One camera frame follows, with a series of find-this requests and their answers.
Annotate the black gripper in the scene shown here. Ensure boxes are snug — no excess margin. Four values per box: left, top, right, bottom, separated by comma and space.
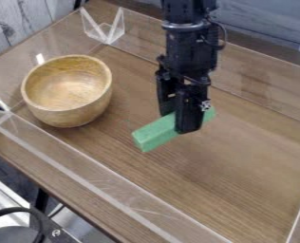
157, 22, 220, 134

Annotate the green rectangular block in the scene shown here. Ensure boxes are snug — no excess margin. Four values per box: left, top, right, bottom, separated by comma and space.
132, 105, 217, 154

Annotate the brown wooden bowl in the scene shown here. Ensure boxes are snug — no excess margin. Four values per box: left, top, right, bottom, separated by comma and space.
21, 54, 113, 128

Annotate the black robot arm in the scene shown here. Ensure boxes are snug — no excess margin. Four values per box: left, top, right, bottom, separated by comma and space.
156, 0, 228, 134

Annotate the black metal table leg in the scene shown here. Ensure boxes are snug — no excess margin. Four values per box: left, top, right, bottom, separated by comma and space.
36, 189, 50, 213

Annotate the dark grey round base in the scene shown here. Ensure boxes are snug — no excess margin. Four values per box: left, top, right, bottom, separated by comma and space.
0, 226, 38, 243

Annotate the clear acrylic rear wall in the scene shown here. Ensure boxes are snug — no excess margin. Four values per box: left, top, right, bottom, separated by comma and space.
85, 7, 300, 121

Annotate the clear acrylic wall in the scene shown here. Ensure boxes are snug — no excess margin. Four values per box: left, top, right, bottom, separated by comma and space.
85, 7, 300, 121
0, 99, 232, 243

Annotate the clear acrylic corner bracket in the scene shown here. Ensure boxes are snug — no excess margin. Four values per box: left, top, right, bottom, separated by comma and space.
80, 8, 125, 45

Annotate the clear acrylic front wall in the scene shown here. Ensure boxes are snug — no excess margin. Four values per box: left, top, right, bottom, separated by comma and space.
0, 99, 232, 243

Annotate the grey metal bracket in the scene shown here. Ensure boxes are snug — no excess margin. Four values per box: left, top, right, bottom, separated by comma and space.
29, 208, 82, 243

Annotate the black cable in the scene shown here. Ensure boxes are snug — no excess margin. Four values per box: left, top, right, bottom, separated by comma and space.
0, 207, 46, 243

